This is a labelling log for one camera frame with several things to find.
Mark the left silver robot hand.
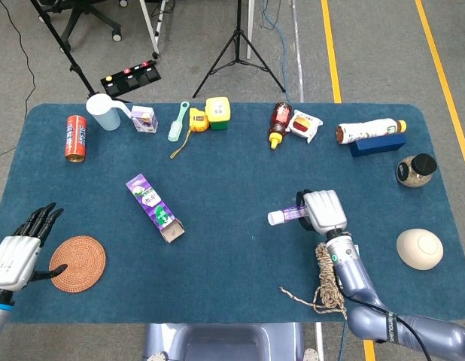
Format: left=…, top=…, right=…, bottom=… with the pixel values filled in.
left=0, top=202, right=68, bottom=293

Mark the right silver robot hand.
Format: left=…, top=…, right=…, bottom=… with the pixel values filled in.
left=295, top=190, right=348, bottom=236

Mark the purple white tube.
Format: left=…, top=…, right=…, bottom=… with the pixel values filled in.
left=267, top=205, right=308, bottom=226

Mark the purple and green carton box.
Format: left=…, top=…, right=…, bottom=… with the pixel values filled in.
left=125, top=173, right=185, bottom=244

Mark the blue rectangular block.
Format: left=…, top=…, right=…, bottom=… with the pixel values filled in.
left=349, top=134, right=408, bottom=158

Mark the woven brown coaster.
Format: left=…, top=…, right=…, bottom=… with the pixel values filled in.
left=48, top=235, right=107, bottom=293

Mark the packaged snack white wrapper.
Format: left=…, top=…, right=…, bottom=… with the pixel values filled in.
left=287, top=109, right=324, bottom=144

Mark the tea bottle yellow cap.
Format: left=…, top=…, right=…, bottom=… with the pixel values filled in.
left=335, top=118, right=408, bottom=145

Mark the blue table mat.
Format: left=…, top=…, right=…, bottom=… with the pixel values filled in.
left=0, top=102, right=465, bottom=324

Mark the glass jar black lid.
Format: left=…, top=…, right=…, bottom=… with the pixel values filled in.
left=396, top=153, right=438, bottom=188

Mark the brown bottle yellow cap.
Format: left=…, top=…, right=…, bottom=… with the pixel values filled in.
left=269, top=102, right=293, bottom=150

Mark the beige bowl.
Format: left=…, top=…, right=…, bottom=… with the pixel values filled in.
left=396, top=228, right=445, bottom=271

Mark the orange soda can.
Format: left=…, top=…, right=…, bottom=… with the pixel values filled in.
left=64, top=114, right=88, bottom=163

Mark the green yellow mini bin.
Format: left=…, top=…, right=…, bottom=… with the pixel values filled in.
left=205, top=96, right=232, bottom=131

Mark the yellow tape measure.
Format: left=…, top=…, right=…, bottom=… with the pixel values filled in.
left=169, top=108, right=210, bottom=159

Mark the robot torso base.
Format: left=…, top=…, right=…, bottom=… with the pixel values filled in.
left=141, top=322, right=326, bottom=361

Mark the green scrub brush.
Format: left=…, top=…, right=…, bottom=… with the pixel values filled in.
left=167, top=101, right=190, bottom=143

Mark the pale blue plastic pitcher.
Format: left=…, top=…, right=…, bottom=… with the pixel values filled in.
left=85, top=93, right=132, bottom=132

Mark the small purple drink carton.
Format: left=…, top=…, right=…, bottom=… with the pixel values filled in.
left=130, top=105, right=159, bottom=135

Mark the black tripod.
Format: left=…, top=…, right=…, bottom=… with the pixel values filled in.
left=192, top=0, right=287, bottom=99

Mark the white pole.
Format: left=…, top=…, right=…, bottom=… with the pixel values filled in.
left=246, top=0, right=255, bottom=60

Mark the black light stand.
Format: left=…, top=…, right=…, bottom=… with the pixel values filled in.
left=29, top=0, right=134, bottom=105

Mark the black foot pedal board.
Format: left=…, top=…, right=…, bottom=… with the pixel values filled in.
left=100, top=59, right=163, bottom=96

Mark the black office chair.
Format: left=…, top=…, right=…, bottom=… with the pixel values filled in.
left=40, top=0, right=129, bottom=42

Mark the beige braided rope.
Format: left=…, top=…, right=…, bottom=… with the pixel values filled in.
left=280, top=242, right=348, bottom=320

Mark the blue floor cable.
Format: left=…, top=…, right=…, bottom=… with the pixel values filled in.
left=261, top=0, right=292, bottom=105

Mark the black floor cable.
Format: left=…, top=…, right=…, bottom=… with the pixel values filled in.
left=0, top=0, right=37, bottom=168

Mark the white frame leg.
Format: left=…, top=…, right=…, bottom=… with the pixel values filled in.
left=139, top=0, right=168, bottom=59

